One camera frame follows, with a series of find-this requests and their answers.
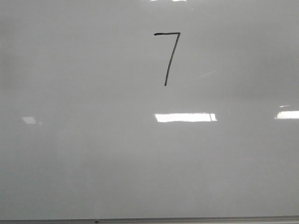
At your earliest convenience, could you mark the grey aluminium whiteboard tray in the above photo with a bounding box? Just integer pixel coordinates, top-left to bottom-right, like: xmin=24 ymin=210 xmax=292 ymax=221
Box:
xmin=0 ymin=215 xmax=299 ymax=224

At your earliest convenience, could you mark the white glossy whiteboard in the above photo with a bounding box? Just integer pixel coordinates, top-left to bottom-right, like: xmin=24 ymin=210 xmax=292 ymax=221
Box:
xmin=0 ymin=0 xmax=299 ymax=219

